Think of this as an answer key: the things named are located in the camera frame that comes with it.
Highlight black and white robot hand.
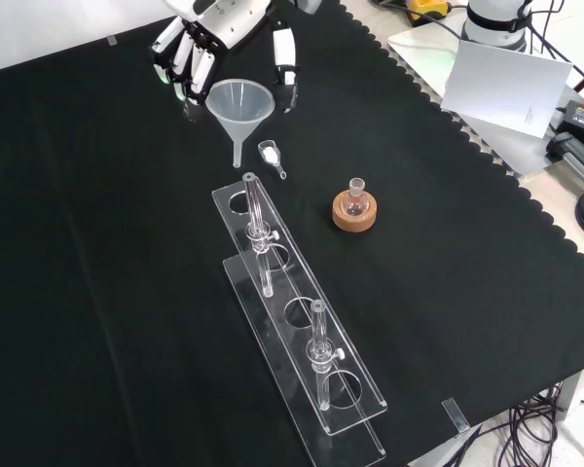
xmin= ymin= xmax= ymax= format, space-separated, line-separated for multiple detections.
xmin=148 ymin=0 xmax=301 ymax=116

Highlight clear plastic funnel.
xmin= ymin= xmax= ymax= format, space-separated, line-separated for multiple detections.
xmin=204 ymin=79 xmax=276 ymax=169

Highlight weighing funnel with white powder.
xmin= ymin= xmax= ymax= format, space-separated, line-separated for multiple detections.
xmin=257 ymin=139 xmax=289 ymax=180

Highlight round-bottom glass flask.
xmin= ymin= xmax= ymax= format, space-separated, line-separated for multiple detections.
xmin=343 ymin=177 xmax=371 ymax=219

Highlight clear acrylic funnel stand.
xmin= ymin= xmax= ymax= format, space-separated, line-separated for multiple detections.
xmin=210 ymin=171 xmax=388 ymax=462

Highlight yellow stop button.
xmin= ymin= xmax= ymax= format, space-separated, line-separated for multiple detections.
xmin=406 ymin=0 xmax=453 ymax=26

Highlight black cloth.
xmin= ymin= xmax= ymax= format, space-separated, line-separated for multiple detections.
xmin=0 ymin=0 xmax=584 ymax=467

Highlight white card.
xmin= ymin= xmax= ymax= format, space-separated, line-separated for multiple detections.
xmin=440 ymin=39 xmax=574 ymax=140

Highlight black and grey clamp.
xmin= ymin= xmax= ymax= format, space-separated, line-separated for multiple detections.
xmin=544 ymin=130 xmax=584 ymax=189

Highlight cork ring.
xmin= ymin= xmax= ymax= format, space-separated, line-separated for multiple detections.
xmin=331 ymin=190 xmax=379 ymax=234

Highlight pale grey base plate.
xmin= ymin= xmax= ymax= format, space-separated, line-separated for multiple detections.
xmin=386 ymin=21 xmax=564 ymax=179

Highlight black floor cables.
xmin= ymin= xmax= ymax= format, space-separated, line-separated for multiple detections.
xmin=447 ymin=381 xmax=583 ymax=467

